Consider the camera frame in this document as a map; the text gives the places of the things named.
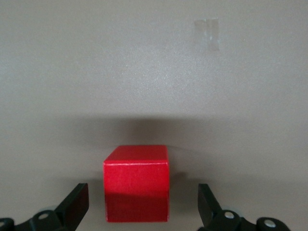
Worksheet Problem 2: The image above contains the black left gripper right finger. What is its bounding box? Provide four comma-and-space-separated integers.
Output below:
197, 183, 289, 231

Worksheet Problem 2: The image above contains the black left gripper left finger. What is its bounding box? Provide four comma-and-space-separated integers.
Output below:
0, 183, 90, 231

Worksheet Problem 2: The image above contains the red wooden cube block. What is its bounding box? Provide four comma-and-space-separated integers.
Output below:
103, 144, 170, 223

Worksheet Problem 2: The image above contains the clear tape patch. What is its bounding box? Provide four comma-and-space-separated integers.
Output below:
194, 18, 220, 52

